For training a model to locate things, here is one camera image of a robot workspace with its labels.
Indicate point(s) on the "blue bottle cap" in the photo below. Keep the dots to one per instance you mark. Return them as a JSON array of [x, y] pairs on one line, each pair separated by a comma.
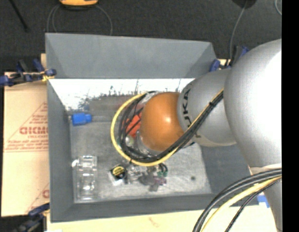
[[80, 119]]

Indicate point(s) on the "black cylinder on white bracket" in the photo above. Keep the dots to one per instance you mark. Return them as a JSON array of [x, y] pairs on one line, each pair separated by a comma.
[[118, 172]]

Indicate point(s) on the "brown cardboard board, red print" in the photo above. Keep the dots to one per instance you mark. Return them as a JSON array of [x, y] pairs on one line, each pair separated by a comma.
[[23, 153]]

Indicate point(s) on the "grey metal bin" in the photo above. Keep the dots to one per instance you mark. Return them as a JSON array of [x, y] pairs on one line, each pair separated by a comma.
[[120, 57]]

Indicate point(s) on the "orange block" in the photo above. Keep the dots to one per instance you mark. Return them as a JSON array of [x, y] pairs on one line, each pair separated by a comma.
[[133, 126]]

